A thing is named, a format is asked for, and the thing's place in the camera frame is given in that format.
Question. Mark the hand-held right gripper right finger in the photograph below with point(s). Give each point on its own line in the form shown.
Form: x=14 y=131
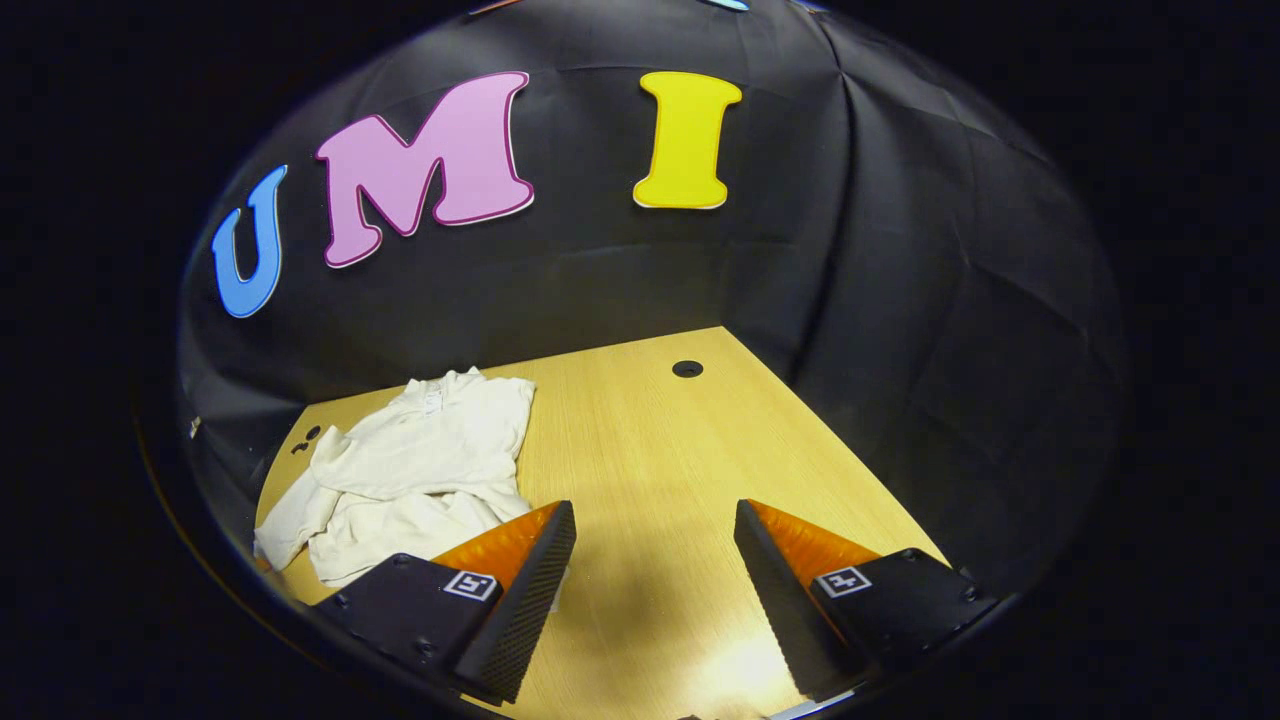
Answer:
x=780 y=600

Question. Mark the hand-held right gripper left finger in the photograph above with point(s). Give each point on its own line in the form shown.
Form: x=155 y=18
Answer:
x=530 y=610

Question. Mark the cream white sweatshirt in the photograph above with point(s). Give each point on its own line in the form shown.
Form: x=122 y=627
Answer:
x=420 y=470

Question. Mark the black backdrop cloth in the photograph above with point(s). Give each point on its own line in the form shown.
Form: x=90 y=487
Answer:
x=800 y=250

